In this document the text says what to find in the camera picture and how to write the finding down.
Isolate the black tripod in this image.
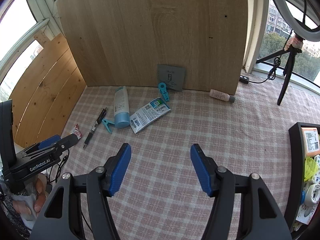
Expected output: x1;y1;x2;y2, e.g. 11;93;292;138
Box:
256;36;304;106

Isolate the white window frame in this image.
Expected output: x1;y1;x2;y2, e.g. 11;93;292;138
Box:
0;0;63;80
244;0;269;74

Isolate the teal plastic clip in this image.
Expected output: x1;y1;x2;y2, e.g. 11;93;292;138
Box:
101;119;115;134

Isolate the floral white box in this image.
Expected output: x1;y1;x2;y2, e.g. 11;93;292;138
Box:
296;202;318;224

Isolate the blue plastic clip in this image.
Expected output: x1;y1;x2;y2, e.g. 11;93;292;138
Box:
157;82;170;102

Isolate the person's left hand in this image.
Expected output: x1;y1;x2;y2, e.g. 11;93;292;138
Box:
12;174;52;217

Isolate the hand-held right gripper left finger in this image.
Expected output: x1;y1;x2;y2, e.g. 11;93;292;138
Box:
29;142;132;240

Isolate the white tape roll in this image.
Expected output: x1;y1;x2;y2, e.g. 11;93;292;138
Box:
304;184;320;204

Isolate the black pen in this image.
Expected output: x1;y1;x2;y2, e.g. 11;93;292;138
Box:
83;107;107;149

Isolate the light wooden board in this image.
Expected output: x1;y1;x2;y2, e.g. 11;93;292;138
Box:
56;0;248;94

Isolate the grey foil packet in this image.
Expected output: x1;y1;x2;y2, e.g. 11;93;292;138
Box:
157;64;187;92

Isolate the blue cream tube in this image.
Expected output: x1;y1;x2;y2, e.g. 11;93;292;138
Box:
114;86;130;128

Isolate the blue white wipes packet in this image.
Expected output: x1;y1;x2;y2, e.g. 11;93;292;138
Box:
130;97;172;134

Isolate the black storage tray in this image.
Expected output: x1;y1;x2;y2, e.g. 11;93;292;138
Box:
288;122;320;240

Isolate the pink checked tablecloth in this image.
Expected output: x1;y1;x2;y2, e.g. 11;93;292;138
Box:
30;80;320;240

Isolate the pine wooden side panel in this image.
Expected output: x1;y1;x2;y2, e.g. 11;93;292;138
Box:
9;34;87;148

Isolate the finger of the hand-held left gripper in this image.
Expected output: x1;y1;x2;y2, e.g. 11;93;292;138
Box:
51;133;79;153
37;134;62;150

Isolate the orange labelled box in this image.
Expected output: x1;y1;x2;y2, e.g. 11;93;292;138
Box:
301;127;320;155

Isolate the red white candy wrapper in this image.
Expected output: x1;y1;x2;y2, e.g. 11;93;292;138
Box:
71;124;83;139

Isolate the white ring light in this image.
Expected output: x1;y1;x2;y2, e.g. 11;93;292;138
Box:
265;0;320;42

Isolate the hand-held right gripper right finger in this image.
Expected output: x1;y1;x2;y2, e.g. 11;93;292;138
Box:
190;144;293;240

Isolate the pink bottle grey cap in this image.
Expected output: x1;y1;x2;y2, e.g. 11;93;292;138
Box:
209;89;235;103

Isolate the yellow mesh ball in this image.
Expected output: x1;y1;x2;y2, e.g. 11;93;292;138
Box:
304;156;319;180

